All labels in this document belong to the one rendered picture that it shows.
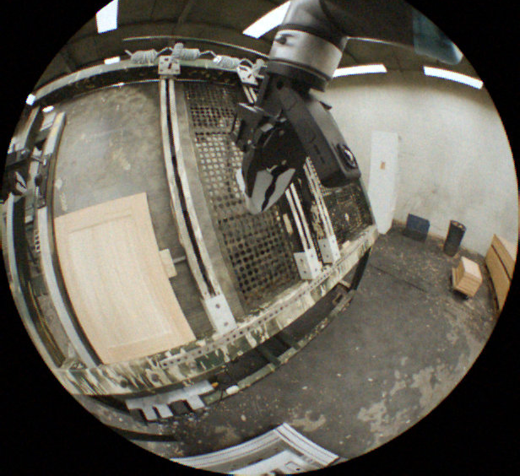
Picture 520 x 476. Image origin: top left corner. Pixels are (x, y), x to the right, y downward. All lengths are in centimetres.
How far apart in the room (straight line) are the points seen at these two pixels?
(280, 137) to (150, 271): 48
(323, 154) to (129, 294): 56
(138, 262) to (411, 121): 534
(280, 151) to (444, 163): 496
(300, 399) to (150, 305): 119
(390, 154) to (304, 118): 357
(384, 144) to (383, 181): 72
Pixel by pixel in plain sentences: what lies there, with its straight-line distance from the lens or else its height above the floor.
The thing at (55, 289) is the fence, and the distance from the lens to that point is 66.
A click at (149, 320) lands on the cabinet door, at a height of 99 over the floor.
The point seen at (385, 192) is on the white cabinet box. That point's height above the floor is 84.
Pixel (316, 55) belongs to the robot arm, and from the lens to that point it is 19.
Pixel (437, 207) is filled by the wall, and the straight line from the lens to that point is 510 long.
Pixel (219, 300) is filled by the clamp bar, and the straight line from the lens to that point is 53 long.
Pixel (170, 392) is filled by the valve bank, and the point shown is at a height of 74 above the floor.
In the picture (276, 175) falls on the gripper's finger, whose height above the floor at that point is 137.
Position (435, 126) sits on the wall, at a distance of 519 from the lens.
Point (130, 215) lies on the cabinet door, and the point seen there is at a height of 126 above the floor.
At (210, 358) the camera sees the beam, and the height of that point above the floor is 84.
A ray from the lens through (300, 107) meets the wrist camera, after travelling 17.
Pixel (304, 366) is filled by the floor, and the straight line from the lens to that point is 152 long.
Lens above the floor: 140
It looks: 21 degrees down
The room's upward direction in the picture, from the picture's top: straight up
